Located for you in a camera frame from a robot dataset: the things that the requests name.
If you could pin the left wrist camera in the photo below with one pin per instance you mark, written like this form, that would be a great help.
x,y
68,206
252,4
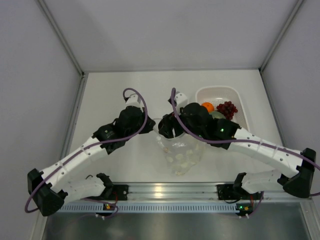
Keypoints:
x,y
133,101

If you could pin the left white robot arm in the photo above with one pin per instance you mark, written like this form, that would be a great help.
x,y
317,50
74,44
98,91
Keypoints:
x,y
54,186

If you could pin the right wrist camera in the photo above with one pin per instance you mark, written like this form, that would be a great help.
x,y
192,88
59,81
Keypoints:
x,y
180,100

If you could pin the white perforated plastic basket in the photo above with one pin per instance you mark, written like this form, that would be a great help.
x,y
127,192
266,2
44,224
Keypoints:
x,y
218,95

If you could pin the fake orange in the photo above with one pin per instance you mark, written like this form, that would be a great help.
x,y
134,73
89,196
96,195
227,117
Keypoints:
x,y
209,106

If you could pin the right aluminium corner post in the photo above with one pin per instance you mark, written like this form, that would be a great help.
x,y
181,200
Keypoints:
x,y
298,4

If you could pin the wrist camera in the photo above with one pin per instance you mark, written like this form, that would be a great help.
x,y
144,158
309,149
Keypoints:
x,y
133,101
180,100

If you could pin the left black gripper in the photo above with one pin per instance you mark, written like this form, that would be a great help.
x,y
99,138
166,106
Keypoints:
x,y
149,126

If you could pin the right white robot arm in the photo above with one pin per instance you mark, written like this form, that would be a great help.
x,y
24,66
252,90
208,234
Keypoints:
x,y
293,170

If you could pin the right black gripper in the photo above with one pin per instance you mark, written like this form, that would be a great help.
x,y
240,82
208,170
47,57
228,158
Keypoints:
x,y
169,122

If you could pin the left aluminium corner post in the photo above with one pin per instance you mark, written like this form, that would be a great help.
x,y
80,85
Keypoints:
x,y
59,34

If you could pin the fake green melon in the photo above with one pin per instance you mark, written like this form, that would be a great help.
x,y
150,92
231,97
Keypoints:
x,y
217,115

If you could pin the left aluminium side rail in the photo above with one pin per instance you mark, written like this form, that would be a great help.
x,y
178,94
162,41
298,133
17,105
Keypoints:
x,y
72,121

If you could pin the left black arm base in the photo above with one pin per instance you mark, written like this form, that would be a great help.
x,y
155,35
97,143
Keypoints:
x,y
117,191

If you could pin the fake red grapes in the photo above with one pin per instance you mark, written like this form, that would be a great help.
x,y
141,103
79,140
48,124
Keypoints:
x,y
228,109

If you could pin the polka dot zip bag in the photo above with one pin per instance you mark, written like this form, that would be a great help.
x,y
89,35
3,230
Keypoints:
x,y
181,153

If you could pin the aluminium front rail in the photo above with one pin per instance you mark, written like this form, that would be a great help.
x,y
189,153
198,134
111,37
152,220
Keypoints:
x,y
172,191

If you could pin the aluminium corner post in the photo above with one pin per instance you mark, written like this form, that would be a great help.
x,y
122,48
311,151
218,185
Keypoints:
x,y
298,4
59,34

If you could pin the white slotted cable duct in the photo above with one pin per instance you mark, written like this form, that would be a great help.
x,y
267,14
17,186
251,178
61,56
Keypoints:
x,y
175,207

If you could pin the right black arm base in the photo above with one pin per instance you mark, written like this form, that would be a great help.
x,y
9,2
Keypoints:
x,y
228,192

